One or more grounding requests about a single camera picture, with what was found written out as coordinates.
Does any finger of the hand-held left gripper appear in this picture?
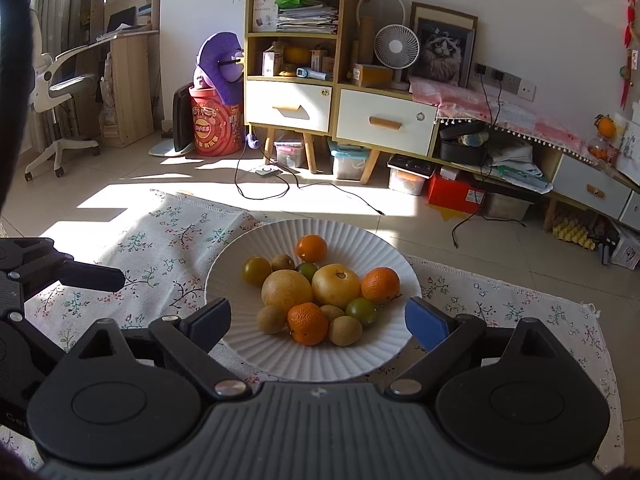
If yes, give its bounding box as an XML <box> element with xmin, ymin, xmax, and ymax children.
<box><xmin>59</xmin><ymin>259</ymin><xmax>126</xmax><ymax>291</ymax></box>

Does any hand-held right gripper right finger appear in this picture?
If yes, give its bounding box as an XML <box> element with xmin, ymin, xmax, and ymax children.
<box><xmin>387</xmin><ymin>297</ymin><xmax>571</xmax><ymax>401</ymax></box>

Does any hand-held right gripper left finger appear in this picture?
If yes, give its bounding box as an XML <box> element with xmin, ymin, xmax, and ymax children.
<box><xmin>70</xmin><ymin>297</ymin><xmax>252</xmax><ymax>401</ymax></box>

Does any orange tangerine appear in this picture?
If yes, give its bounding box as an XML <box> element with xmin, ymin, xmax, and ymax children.
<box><xmin>361</xmin><ymin>267</ymin><xmax>401</xmax><ymax>304</ymax></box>
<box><xmin>287</xmin><ymin>302</ymin><xmax>330</xmax><ymax>346</ymax></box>
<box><xmin>295</xmin><ymin>234</ymin><xmax>329</xmax><ymax>264</ymax></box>

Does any small amber tangerine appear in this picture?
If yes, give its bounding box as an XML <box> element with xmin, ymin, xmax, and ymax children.
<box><xmin>243</xmin><ymin>256</ymin><xmax>272</xmax><ymax>286</ymax></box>

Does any large yellow round fruit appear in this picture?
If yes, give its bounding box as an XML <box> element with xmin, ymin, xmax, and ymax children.
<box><xmin>261</xmin><ymin>269</ymin><xmax>315</xmax><ymax>313</ymax></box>
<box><xmin>311</xmin><ymin>263</ymin><xmax>362</xmax><ymax>310</ymax></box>

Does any white ribbed plate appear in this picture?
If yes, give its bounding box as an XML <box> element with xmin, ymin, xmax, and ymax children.
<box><xmin>204</xmin><ymin>218</ymin><xmax>422</xmax><ymax>382</ymax></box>

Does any floral tablecloth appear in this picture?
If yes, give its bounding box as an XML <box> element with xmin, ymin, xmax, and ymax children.
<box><xmin>22</xmin><ymin>189</ymin><xmax>626</xmax><ymax>471</ymax></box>

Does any flat red box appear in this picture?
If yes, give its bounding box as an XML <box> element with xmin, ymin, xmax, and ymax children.
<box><xmin>426</xmin><ymin>172</ymin><xmax>487</xmax><ymax>216</ymax></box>

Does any grey clear storage box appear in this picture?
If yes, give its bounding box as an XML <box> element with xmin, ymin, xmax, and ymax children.
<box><xmin>481</xmin><ymin>191</ymin><xmax>535</xmax><ymax>222</ymax></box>

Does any black lid storage box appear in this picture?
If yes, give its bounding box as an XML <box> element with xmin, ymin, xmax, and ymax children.
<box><xmin>387</xmin><ymin>154</ymin><xmax>436</xmax><ymax>196</ymax></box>

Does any white floor scale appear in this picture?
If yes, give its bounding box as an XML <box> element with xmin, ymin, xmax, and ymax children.
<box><xmin>150</xmin><ymin>139</ymin><xmax>194</xmax><ymax>157</ymax></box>

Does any yellow egg tray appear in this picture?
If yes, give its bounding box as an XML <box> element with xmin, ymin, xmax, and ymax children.
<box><xmin>551</xmin><ymin>211</ymin><xmax>599</xmax><ymax>252</ymax></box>

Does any black bag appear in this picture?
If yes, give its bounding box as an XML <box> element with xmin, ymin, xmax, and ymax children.
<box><xmin>439</xmin><ymin>122</ymin><xmax>490</xmax><ymax>167</ymax></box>

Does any white office chair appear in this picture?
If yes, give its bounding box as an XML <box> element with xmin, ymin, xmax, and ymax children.
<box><xmin>22</xmin><ymin>7</ymin><xmax>101</xmax><ymax>181</ymax></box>

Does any teal lid storage box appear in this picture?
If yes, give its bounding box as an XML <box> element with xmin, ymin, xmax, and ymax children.
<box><xmin>328</xmin><ymin>141</ymin><xmax>379</xmax><ymax>182</ymax></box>

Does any pile of papers and bags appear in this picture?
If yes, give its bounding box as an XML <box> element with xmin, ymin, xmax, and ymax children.
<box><xmin>487</xmin><ymin>135</ymin><xmax>555</xmax><ymax>194</ymax></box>

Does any black flat heater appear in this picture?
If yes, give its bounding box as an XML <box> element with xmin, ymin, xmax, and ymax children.
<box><xmin>172</xmin><ymin>85</ymin><xmax>196</xmax><ymax>154</ymax></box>

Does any small clear storage box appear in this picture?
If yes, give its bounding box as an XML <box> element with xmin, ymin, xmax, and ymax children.
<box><xmin>273</xmin><ymin>135</ymin><xmax>307</xmax><ymax>169</ymax></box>

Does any red snack bucket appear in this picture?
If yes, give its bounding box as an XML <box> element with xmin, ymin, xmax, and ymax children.
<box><xmin>188</xmin><ymin>85</ymin><xmax>246</xmax><ymax>157</ymax></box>

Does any wooden computer desk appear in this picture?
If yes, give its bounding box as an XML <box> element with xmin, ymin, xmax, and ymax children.
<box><xmin>80</xmin><ymin>0</ymin><xmax>162</xmax><ymax>149</ymax></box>

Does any long wooden tv stand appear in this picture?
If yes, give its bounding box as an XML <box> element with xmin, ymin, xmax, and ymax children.
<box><xmin>435</xmin><ymin>120</ymin><xmax>640</xmax><ymax>233</ymax></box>

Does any white printed magazine box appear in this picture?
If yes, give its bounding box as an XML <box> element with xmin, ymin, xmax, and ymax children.
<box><xmin>611</xmin><ymin>232</ymin><xmax>640</xmax><ymax>271</ymax></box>

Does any low wooden drawer cabinet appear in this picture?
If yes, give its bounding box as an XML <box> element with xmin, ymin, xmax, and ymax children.
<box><xmin>332</xmin><ymin>85</ymin><xmax>442</xmax><ymax>186</ymax></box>

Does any pink fringed cloth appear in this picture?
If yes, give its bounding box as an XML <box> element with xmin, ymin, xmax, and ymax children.
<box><xmin>407</xmin><ymin>76</ymin><xmax>601</xmax><ymax>161</ymax></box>

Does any tall wooden shelf cabinet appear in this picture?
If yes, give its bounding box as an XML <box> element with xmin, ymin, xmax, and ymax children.
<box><xmin>244</xmin><ymin>0</ymin><xmax>347</xmax><ymax>173</ymax></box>

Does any jar of small oranges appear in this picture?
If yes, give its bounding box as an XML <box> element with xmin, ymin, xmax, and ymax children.
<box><xmin>587</xmin><ymin>137</ymin><xmax>615</xmax><ymax>165</ymax></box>

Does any purple plush toy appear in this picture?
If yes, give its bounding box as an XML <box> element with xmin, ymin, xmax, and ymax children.
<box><xmin>192</xmin><ymin>32</ymin><xmax>247</xmax><ymax>104</ymax></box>

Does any brown cardboard box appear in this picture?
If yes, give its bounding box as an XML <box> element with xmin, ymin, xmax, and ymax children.
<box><xmin>351</xmin><ymin>62</ymin><xmax>394</xmax><ymax>89</ymax></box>

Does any black laptop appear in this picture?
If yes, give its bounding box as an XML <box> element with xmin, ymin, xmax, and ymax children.
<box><xmin>106</xmin><ymin>6</ymin><xmax>138</xmax><ymax>32</ymax></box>

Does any white blue printed box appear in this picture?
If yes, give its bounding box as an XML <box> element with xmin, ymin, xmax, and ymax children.
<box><xmin>619</xmin><ymin>110</ymin><xmax>640</xmax><ymax>173</ymax></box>

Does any framed cat picture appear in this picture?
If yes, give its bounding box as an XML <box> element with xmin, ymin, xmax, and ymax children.
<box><xmin>410</xmin><ymin>2</ymin><xmax>479</xmax><ymax>88</ymax></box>

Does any white desk fan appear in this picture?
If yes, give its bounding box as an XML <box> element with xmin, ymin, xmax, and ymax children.
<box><xmin>374</xmin><ymin>25</ymin><xmax>421</xmax><ymax>92</ymax></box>

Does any small white orange carton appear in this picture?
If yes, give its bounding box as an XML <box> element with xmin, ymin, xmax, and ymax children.
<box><xmin>310</xmin><ymin>49</ymin><xmax>337</xmax><ymax>75</ymax></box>

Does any white picture box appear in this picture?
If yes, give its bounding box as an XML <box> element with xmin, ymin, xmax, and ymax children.
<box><xmin>252</xmin><ymin>0</ymin><xmax>279</xmax><ymax>32</ymax></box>

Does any stack of papers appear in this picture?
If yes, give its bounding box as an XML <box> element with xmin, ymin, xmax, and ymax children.
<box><xmin>275</xmin><ymin>0</ymin><xmax>340</xmax><ymax>34</ymax></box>

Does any black wall socket cable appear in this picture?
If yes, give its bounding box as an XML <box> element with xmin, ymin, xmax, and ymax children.
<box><xmin>451</xmin><ymin>72</ymin><xmax>527</xmax><ymax>249</ymax></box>

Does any black power strip cable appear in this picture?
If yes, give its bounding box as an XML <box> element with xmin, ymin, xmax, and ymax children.
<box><xmin>234</xmin><ymin>132</ymin><xmax>387</xmax><ymax>216</ymax></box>

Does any dark wall socket panel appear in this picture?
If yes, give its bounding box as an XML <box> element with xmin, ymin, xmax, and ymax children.
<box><xmin>472</xmin><ymin>62</ymin><xmax>522</xmax><ymax>95</ymax></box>

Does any red string wall ornament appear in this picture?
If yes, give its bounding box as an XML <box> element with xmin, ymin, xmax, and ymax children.
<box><xmin>620</xmin><ymin>0</ymin><xmax>640</xmax><ymax>111</ymax></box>

